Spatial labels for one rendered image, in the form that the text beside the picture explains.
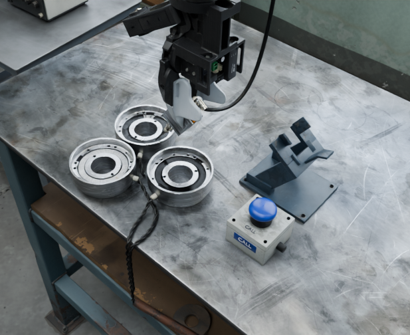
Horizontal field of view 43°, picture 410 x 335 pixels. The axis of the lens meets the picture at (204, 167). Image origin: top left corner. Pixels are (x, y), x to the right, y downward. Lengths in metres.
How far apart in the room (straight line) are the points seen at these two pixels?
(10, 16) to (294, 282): 1.12
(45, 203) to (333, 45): 1.75
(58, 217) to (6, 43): 0.52
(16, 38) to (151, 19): 0.82
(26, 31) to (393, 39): 1.55
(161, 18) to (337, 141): 0.43
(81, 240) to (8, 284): 0.69
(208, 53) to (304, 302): 0.35
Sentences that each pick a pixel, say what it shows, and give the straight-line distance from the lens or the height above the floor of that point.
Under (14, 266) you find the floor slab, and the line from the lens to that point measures 1.80.
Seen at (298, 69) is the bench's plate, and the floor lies 0.80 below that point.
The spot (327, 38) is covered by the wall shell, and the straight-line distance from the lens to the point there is 2.59.
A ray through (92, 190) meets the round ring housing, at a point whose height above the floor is 0.83.
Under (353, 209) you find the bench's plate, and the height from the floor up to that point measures 0.80.
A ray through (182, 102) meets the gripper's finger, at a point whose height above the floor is 0.98.
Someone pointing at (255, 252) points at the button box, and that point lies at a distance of 0.75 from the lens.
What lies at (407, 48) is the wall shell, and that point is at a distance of 2.42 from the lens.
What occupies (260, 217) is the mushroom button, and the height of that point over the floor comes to 0.87.
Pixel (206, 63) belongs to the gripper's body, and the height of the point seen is 1.06.
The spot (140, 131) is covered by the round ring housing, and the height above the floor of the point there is 0.81.
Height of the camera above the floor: 1.43
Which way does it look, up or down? 46 degrees down
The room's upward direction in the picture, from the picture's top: 3 degrees clockwise
